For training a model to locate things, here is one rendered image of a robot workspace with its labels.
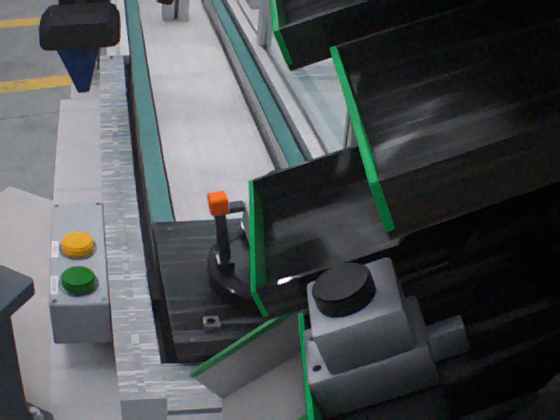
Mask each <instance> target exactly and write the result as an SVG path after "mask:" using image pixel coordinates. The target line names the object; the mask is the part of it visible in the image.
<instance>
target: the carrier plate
mask: <svg viewBox="0 0 560 420"><path fill-rule="evenodd" d="M240 221H242V218H227V226H228V234H230V233H232V232H235V231H238V230H239V227H240ZM152 236H153V243H154V249H155V255H156V261H157V268H158V274H159V280H160V285H161V289H162V292H163V299H164V305H165V311H166V317H167V323H168V329H169V335H170V341H171V347H172V350H173V353H174V358H175V364H176V363H186V362H188V363H196V362H205V361H207V360H210V359H211V358H212V357H213V356H214V355H216V354H217V353H218V354H219V353H220V352H222V351H223V350H224V349H225V348H226V347H228V346H231V345H232V344H234V343H235V342H237V341H238V340H239V339H240V338H243V337H244V336H246V335H247V334H249V333H250V332H252V331H253V330H255V329H256V328H258V327H259V326H261V325H262V324H264V323H265V322H267V321H268V320H266V319H265V318H264V317H263V316H262V315H256V314H252V313H248V312H245V311H242V310H239V309H237V308H235V307H233V306H231V305H229V304H227V303H226V302H225V301H224V300H222V299H221V298H220V297H219V296H218V295H217V294H216V293H215V292H213V291H212V289H211V288H210V286H209V283H208V280H207V258H208V254H209V251H210V249H211V247H212V246H213V245H214V244H215V243H216V234H215V226H214V219H207V220H187V221H167V222H153V223H152ZM207 316H218V319H219V323H220V332H219V333H213V332H207V333H205V332H204V329H203V324H202V318H203V317H207Z"/></svg>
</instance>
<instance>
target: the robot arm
mask: <svg viewBox="0 0 560 420"><path fill-rule="evenodd" d="M156 1H157V2H158V3H159V4H165V5H172V3H173V1H174V0H156ZM116 7H117V5H116V4H113V3H111V0H59V1H58V5H51V6H49V7H48V8H47V9H46V10H45V12H44V13H43V15H42V16H41V20H40V25H39V41H40V45H39V46H40V47H41V48H42V49H43V50H44V51H45V50H47V51H57V53H58V54H59V56H60V58H61V60H62V62H63V64H64V66H65V67H66V70H67V72H68V73H69V76H70V78H71V79H72V81H73V82H72V83H73V84H74V85H75V87H76V91H78V92H79V93H88V92H89V91H90V88H91V83H92V77H93V72H94V67H95V62H96V60H97V55H98V50H99V47H114V46H116V45H118V44H119V42H120V39H121V34H120V29H121V21H120V11H118V9H117V8H116Z"/></svg>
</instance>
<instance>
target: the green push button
mask: <svg viewBox="0 0 560 420"><path fill-rule="evenodd" d="M61 282H62V287H63V288H64V289H65V290H66V291H69V292H71V293H78V294H83V293H86V292H88V291H90V290H91V289H92V288H94V287H95V285H96V280H95V274H94V272H93V271H92V270H91V269H89V268H87V267H85V266H74V267H71V268H69V269H66V270H65V271H64V272H63V273H62V274H61Z"/></svg>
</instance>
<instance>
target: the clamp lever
mask: <svg viewBox="0 0 560 420"><path fill-rule="evenodd" d="M207 197H208V205H209V209H210V214H211V215H213V218H214V226H215V234H216V242H217V249H218V255H219V258H220V260H227V259H230V258H231V251H230V243H229V234H228V226H227V217H226V214H230V213H241V212H245V207H244V204H243V201H242V200H240V201H235V202H229V200H228V196H227V193H226V191H217V192H211V193H209V194H208V196H207Z"/></svg>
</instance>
